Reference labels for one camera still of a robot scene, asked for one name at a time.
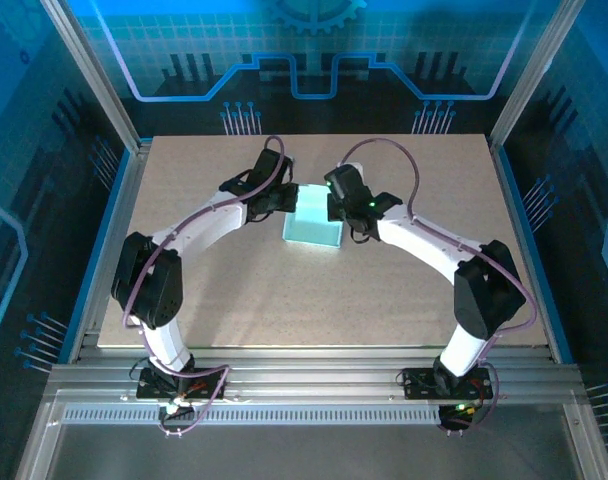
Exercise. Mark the light teal paper box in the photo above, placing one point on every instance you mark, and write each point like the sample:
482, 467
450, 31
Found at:
311, 227

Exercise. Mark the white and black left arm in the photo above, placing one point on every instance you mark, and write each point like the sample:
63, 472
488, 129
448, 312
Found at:
149, 285

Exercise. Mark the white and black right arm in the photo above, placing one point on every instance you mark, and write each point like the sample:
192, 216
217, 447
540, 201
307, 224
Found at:
489, 290

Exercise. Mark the white power connector plug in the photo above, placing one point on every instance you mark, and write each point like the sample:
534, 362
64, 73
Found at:
174, 407
466, 407

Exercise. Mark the aluminium side rail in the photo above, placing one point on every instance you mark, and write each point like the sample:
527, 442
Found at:
135, 175
502, 175

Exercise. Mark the aluminium table rail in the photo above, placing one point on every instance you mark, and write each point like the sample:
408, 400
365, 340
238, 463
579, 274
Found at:
309, 372

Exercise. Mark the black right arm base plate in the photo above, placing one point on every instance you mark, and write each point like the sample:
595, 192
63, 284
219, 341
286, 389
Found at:
419, 385

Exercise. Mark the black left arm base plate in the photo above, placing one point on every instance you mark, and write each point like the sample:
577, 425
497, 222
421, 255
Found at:
214, 382

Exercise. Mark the aluminium frame post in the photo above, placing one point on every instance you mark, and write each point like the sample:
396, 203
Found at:
98, 75
532, 75

